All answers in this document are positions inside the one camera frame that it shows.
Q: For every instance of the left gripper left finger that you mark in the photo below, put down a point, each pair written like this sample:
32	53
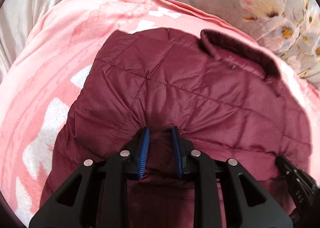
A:
95	194

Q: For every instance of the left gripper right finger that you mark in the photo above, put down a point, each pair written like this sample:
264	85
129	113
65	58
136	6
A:
225	192

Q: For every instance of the maroon quilted down jacket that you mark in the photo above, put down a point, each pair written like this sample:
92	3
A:
226	97

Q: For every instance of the pink fleece blanket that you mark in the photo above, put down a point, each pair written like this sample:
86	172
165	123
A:
49	74

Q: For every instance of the silver satin curtain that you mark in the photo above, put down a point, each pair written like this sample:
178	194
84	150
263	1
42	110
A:
18	17

